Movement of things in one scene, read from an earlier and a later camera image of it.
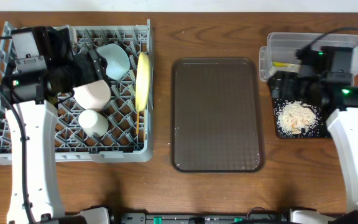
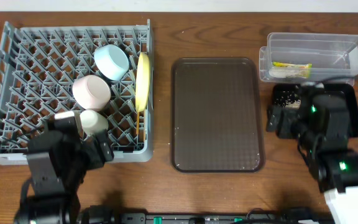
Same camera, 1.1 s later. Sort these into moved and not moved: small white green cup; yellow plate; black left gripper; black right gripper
Moved: black left gripper; black right gripper
Not moved: yellow plate; small white green cup
